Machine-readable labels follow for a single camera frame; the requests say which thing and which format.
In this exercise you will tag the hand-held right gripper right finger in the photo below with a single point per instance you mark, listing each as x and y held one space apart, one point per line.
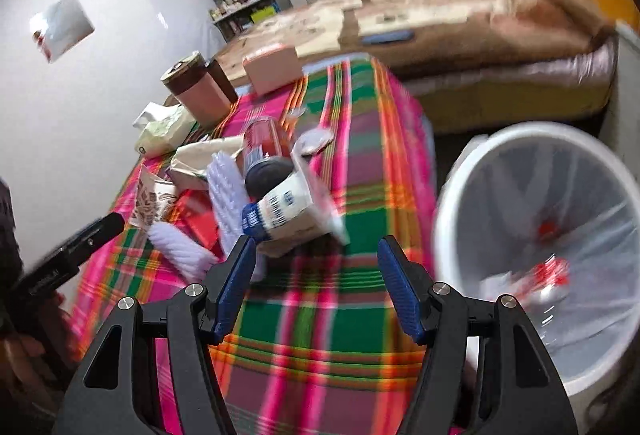
400 285

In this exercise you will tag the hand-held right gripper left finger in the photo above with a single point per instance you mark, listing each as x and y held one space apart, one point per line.
237 285

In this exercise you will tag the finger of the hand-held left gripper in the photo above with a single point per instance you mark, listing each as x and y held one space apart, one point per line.
100 229

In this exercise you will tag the white foam net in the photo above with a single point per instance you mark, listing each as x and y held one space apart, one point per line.
180 250
222 195

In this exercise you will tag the red packet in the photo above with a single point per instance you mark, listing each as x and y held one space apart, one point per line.
197 225

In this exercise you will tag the white trash bin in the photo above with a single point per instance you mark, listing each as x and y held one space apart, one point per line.
452 215

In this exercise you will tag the blue and white milk carton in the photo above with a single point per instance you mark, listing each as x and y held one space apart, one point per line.
295 210

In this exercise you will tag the red can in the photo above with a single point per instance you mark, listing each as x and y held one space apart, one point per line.
265 140

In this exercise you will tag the brown patterned packet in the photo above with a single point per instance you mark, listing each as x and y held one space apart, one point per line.
150 205

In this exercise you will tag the plaid tablecloth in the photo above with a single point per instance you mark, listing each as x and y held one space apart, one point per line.
325 365

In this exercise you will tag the pale green wipes pack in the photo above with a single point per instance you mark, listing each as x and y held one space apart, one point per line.
162 135

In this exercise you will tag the crumpled cream paper bag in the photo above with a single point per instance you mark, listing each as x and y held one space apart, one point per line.
200 160

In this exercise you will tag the red and white wrapper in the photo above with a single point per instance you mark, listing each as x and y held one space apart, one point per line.
550 272

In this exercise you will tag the small clear wrapper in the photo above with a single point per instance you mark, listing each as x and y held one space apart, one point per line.
312 142

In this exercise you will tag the brown lidded canister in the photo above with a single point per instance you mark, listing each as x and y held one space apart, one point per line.
197 95

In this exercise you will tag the dark brown cup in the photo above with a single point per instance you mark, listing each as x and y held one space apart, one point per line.
222 80

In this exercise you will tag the pink box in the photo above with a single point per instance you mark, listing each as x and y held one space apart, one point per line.
272 70

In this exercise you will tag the bed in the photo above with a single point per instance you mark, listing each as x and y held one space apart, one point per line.
500 90

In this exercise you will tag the blue case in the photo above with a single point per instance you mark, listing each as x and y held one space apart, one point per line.
387 38

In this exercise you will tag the shelf with bottles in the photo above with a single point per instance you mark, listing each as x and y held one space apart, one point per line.
240 15

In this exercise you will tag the brown printed blanket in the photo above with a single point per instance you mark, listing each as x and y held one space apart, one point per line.
450 15

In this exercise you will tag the wall poster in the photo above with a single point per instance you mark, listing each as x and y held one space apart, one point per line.
62 27

